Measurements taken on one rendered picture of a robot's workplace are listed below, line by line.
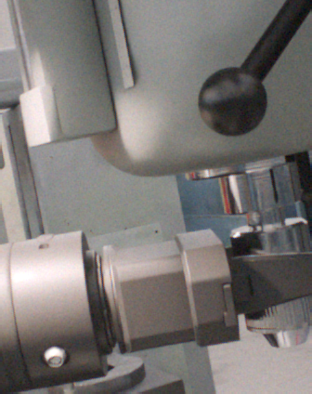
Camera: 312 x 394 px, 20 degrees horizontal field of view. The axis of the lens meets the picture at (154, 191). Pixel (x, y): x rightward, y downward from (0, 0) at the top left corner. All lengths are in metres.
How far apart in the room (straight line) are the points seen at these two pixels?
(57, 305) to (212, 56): 0.16
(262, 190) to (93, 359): 0.14
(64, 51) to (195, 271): 0.14
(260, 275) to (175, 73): 0.13
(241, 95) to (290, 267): 0.16
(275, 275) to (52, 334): 0.13
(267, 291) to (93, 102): 0.15
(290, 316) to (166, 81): 0.16
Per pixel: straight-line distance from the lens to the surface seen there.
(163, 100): 0.45
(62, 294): 0.50
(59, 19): 0.48
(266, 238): 0.52
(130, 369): 0.81
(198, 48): 0.44
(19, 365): 0.51
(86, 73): 0.48
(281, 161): 0.50
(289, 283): 0.51
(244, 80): 0.38
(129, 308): 0.50
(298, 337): 0.54
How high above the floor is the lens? 1.33
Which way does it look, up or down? 3 degrees down
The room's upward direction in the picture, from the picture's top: 11 degrees counter-clockwise
